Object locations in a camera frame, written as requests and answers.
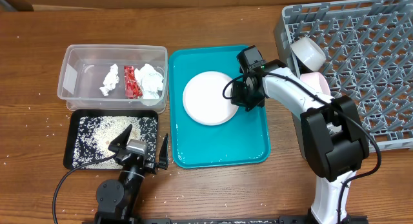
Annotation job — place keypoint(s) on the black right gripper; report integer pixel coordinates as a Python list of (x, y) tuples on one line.
[(238, 99)]

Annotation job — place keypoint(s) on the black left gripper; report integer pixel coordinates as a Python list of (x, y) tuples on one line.
[(122, 139)]

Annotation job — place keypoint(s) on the white round plate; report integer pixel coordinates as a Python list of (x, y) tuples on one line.
[(203, 98)]

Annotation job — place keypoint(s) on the red snack wrapper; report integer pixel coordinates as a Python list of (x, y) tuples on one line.
[(132, 89)]

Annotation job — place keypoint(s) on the white shallow bowl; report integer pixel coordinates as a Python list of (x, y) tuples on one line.
[(317, 81)]

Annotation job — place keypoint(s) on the grey bowl of rice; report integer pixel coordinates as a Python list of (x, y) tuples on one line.
[(309, 53)]

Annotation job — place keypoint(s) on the small white napkin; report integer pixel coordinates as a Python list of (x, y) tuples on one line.
[(110, 80)]

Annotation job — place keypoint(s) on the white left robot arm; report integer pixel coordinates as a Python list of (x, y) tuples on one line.
[(116, 198)]

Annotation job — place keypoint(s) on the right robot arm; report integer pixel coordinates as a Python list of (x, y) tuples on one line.
[(334, 144)]

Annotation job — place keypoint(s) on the grey dishwasher rack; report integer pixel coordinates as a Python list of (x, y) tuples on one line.
[(368, 49)]

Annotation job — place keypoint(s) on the teal serving tray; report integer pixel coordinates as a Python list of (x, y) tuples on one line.
[(243, 139)]

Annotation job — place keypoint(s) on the spilled rice pile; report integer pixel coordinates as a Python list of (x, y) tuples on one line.
[(95, 133)]

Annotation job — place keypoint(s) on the black plastic tray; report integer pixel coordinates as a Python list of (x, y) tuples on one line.
[(74, 123)]

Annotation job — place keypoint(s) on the clear plastic bin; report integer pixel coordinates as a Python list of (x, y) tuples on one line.
[(85, 67)]

